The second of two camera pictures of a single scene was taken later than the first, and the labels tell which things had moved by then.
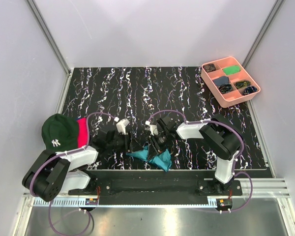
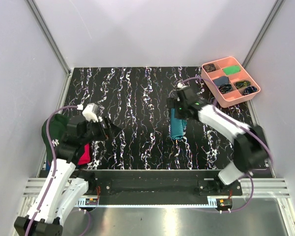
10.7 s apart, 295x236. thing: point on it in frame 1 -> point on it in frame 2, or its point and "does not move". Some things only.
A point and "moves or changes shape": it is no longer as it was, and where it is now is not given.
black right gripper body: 158,141 -> 179,108
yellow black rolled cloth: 242,84 does not move
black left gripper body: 120,142 -> 95,131
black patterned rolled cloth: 225,88 does not move
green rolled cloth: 231,70 does not move
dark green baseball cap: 59,132 does not move
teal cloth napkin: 163,161 moves or changes shape
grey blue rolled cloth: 221,80 does not move
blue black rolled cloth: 250,89 does not move
